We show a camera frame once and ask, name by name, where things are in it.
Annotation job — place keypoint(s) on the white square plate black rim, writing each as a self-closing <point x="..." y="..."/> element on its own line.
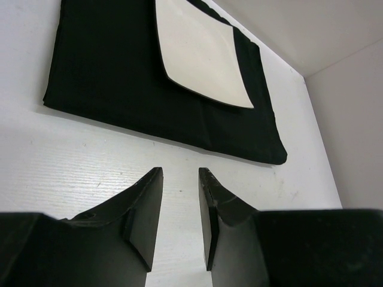
<point x="198" y="53"/>

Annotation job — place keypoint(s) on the black cloth placemat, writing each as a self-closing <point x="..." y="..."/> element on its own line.
<point x="107" y="67"/>

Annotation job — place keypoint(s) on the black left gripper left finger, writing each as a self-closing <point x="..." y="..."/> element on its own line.
<point x="111" y="244"/>

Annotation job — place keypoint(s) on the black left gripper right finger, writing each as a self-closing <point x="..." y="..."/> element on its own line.
<point x="247" y="247"/>

